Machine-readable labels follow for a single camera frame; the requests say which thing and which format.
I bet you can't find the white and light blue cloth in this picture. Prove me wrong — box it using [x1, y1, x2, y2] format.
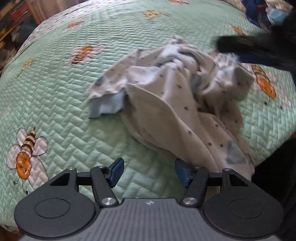
[265, 0, 295, 25]

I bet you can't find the wooden bookshelf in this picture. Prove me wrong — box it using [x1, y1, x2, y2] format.
[0, 0, 31, 43]

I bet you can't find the green quilted bee bedspread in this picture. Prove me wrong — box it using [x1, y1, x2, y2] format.
[0, 0, 296, 233]

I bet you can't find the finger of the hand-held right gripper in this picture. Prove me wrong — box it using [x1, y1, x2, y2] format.
[236, 54, 287, 70]
[217, 35, 277, 55]

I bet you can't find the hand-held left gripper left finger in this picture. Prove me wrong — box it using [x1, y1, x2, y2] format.
[50, 158, 125, 207]

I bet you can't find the white printed long-sleeve shirt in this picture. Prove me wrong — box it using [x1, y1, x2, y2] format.
[87, 35, 256, 183]

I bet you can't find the blue garment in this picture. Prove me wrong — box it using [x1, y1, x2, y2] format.
[240, 0, 274, 27]

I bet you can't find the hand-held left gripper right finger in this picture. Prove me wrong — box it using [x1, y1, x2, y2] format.
[175, 158, 249, 207]

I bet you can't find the pink curtain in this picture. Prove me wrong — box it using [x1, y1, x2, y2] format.
[29, 0, 90, 25]

